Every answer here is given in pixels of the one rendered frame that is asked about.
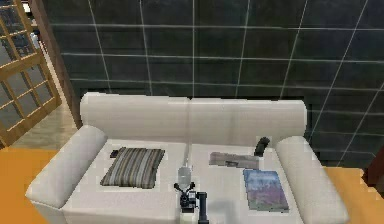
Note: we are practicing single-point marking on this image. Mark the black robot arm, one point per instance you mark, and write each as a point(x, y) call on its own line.
point(202, 206)

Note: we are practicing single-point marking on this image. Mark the blue purple book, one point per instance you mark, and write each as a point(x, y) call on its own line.
point(265, 190)

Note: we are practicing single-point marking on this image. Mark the black remote control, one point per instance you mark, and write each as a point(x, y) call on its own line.
point(261, 146)

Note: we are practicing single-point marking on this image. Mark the wooden glass-pane door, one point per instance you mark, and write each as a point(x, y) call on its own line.
point(20, 66)

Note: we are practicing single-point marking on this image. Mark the white two-seat sofa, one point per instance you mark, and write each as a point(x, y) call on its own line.
point(233, 120)

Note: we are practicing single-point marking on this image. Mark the striped grey cushion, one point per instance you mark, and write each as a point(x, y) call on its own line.
point(135, 168)

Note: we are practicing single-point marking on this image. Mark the grey flat laptop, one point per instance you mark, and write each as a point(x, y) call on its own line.
point(233, 160)

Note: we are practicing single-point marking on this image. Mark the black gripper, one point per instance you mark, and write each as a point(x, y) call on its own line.
point(187, 199)

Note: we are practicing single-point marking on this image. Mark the pale grey mug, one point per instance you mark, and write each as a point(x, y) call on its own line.
point(184, 176)

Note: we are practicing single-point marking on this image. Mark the small black flat object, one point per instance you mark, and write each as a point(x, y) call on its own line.
point(114, 154)

